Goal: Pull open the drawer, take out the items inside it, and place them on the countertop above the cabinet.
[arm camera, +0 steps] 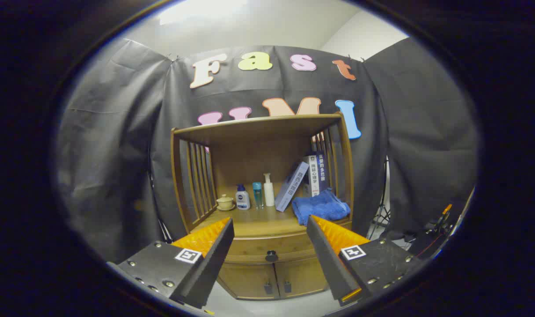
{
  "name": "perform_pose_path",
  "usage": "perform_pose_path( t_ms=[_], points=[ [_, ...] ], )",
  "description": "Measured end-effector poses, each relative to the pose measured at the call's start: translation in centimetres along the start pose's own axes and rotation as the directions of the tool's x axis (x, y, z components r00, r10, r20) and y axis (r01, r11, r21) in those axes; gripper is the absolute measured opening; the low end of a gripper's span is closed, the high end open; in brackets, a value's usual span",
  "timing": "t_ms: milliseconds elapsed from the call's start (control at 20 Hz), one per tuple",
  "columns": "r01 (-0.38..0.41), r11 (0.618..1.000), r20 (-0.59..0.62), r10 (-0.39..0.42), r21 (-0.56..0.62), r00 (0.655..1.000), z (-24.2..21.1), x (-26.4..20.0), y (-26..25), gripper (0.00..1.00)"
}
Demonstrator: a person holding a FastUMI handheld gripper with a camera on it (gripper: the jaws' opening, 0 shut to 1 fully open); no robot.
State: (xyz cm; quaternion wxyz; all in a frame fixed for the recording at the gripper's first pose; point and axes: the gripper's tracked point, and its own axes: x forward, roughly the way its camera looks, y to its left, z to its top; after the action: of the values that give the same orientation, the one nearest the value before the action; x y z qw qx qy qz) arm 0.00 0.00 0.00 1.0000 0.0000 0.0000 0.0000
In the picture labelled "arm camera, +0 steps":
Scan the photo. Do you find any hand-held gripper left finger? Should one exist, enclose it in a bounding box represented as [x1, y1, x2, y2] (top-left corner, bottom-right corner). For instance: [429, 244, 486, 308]
[107, 217, 235, 315]

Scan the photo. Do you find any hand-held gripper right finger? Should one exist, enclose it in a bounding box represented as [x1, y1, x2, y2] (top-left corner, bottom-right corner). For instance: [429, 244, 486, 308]
[306, 215, 422, 307]

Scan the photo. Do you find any wooden drawer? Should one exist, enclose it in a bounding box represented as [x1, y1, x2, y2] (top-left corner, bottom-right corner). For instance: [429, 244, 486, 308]
[224, 232, 323, 265]

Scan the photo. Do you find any wooden cabinet door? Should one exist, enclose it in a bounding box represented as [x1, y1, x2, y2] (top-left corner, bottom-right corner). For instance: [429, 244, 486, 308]
[218, 263, 279, 300]
[274, 258, 330, 299]

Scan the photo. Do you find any wooden countertop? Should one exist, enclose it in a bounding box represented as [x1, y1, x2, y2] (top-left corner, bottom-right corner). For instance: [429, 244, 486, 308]
[192, 203, 352, 238]

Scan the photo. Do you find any wooden cabinet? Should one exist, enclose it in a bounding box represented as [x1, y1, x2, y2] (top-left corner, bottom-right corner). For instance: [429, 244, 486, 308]
[170, 112, 355, 301]

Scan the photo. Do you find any blue towel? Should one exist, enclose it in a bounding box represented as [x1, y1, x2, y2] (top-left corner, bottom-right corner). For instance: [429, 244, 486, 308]
[292, 188, 351, 226]

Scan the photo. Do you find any cream lidded cup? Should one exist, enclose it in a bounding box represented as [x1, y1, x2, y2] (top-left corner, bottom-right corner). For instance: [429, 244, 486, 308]
[216, 194, 236, 211]

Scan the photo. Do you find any black tripod stand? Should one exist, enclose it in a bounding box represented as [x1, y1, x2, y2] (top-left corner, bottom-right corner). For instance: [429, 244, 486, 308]
[366, 156, 391, 240]
[149, 172, 173, 243]

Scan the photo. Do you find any white bottle blue cap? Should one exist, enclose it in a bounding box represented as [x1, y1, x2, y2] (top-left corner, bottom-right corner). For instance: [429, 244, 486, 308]
[235, 184, 251, 210]

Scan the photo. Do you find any lavender book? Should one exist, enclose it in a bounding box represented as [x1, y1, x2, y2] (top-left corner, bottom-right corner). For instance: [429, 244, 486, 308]
[275, 162, 310, 212]

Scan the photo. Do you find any white spine book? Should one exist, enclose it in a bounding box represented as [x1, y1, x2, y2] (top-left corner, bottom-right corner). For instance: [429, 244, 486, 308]
[304, 154, 321, 198]

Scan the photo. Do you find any white pump bottle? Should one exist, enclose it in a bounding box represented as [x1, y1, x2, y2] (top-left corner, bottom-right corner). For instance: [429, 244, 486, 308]
[263, 173, 275, 207]

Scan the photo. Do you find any dark blue book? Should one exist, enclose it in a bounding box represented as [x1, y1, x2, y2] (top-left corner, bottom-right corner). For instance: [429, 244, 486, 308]
[317, 152, 330, 194]

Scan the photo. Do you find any black orange tool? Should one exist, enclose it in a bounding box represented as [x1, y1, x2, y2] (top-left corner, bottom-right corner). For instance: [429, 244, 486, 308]
[421, 203, 453, 247]

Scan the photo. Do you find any black backdrop cloth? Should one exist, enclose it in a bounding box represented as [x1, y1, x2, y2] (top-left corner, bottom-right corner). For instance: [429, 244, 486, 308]
[56, 37, 479, 265]

